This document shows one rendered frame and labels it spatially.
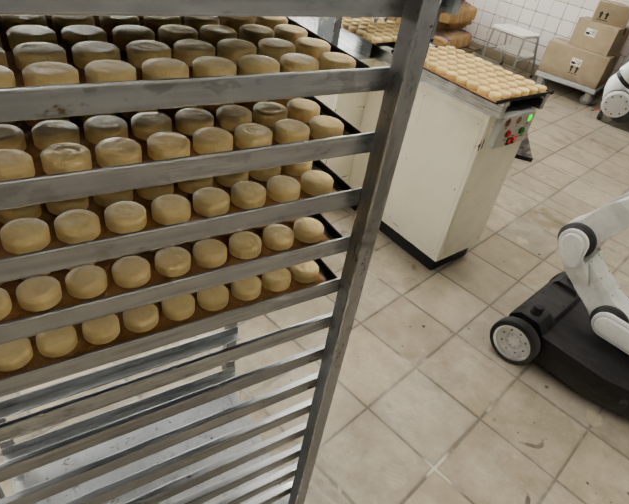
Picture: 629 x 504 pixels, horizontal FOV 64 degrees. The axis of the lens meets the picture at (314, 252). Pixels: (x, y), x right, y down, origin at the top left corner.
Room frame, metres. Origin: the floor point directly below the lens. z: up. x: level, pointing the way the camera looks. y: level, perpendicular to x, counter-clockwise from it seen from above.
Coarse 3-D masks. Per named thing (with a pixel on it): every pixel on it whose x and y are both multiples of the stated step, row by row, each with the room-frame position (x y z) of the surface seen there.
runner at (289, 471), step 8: (296, 464) 0.69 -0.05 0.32; (280, 472) 0.66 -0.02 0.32; (288, 472) 0.65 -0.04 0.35; (264, 480) 0.63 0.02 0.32; (272, 480) 0.62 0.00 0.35; (280, 480) 0.64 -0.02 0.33; (248, 488) 0.61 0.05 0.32; (256, 488) 0.60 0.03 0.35; (264, 488) 0.61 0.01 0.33; (232, 496) 0.58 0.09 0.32; (240, 496) 0.57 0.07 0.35; (248, 496) 0.58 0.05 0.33
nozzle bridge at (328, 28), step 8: (448, 0) 2.84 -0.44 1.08; (456, 0) 2.81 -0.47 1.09; (440, 8) 2.80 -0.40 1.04; (448, 8) 2.83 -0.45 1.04; (456, 8) 2.83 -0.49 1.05; (320, 24) 2.50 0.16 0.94; (328, 24) 2.46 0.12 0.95; (336, 24) 2.43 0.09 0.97; (320, 32) 2.49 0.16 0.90; (328, 32) 2.45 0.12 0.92; (336, 32) 2.44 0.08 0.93; (328, 40) 2.44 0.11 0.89; (336, 40) 2.44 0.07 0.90
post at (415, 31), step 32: (416, 0) 0.65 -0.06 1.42; (416, 32) 0.64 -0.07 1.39; (416, 64) 0.65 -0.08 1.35; (384, 96) 0.66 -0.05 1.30; (384, 128) 0.65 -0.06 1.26; (384, 160) 0.64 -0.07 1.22; (384, 192) 0.65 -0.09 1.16; (352, 256) 0.65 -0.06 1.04; (352, 288) 0.64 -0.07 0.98; (352, 320) 0.65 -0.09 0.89; (320, 384) 0.65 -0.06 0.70; (320, 416) 0.64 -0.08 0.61
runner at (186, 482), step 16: (288, 432) 0.66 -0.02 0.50; (304, 432) 0.66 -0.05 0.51; (256, 448) 0.61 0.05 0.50; (272, 448) 0.61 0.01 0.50; (224, 464) 0.54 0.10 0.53; (240, 464) 0.57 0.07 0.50; (176, 480) 0.51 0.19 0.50; (192, 480) 0.50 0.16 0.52; (144, 496) 0.46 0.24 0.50; (160, 496) 0.46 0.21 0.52
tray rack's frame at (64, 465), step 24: (192, 408) 0.91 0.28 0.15; (216, 408) 0.92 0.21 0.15; (144, 432) 0.80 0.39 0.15; (216, 432) 0.84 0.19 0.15; (72, 456) 0.69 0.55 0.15; (96, 456) 0.70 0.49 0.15; (168, 456) 0.74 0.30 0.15; (216, 456) 0.77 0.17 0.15; (264, 456) 0.79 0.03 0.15; (24, 480) 0.61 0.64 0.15; (96, 480) 0.64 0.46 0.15; (168, 480) 0.68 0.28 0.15; (216, 480) 0.70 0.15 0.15
